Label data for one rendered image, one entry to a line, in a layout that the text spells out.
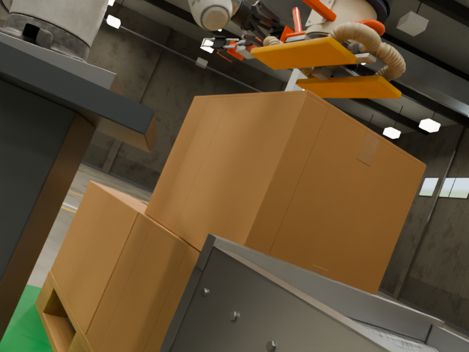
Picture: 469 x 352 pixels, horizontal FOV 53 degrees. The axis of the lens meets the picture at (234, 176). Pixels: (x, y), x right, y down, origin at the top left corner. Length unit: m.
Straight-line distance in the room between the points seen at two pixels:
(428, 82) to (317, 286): 12.28
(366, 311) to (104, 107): 0.67
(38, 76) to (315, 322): 0.49
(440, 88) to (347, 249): 12.25
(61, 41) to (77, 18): 0.05
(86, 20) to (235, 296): 0.57
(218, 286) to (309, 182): 0.36
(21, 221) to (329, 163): 0.61
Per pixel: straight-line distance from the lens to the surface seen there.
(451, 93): 13.39
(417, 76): 12.98
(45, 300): 1.99
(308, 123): 0.97
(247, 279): 0.67
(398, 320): 1.14
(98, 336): 1.44
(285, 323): 0.60
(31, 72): 0.72
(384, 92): 1.31
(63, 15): 0.93
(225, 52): 1.85
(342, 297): 0.98
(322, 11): 1.30
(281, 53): 1.31
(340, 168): 1.03
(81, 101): 0.70
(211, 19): 1.25
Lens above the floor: 0.66
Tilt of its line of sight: 4 degrees up
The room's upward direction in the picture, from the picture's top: 23 degrees clockwise
